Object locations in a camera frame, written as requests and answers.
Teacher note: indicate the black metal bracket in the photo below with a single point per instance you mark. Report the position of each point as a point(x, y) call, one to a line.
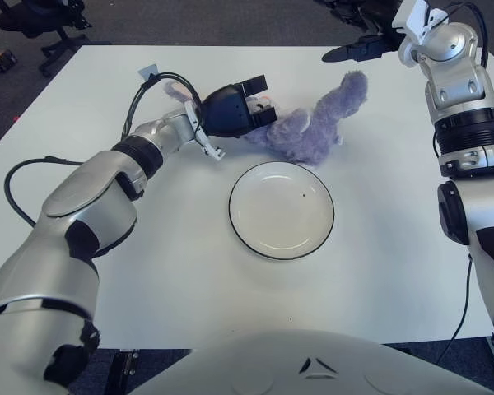
point(125, 366)

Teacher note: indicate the white plate black rim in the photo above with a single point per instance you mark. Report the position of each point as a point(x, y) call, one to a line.
point(280, 214)

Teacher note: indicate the black office chair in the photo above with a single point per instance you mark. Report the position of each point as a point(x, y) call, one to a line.
point(24, 22)

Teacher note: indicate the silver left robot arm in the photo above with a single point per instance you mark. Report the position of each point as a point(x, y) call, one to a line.
point(86, 205)

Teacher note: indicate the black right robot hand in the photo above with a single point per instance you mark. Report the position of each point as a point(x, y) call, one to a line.
point(366, 47)

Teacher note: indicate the silver robot torso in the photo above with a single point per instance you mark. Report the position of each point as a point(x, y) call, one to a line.
point(271, 362)

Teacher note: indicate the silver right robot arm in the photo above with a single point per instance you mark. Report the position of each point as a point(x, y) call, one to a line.
point(461, 94)

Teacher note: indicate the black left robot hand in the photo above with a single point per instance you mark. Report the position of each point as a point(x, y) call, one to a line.
point(226, 111)

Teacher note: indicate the purple plush bunny doll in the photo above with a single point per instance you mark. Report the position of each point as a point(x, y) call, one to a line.
point(304, 136)

